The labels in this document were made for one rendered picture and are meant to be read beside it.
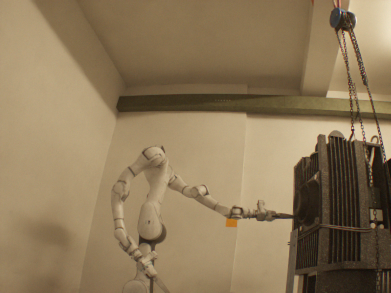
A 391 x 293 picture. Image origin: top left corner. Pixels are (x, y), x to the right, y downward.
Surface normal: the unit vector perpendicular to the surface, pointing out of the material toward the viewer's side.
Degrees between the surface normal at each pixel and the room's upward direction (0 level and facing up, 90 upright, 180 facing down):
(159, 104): 90
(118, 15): 180
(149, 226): 90
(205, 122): 90
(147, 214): 89
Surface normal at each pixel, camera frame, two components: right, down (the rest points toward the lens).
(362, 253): 0.00, -0.41
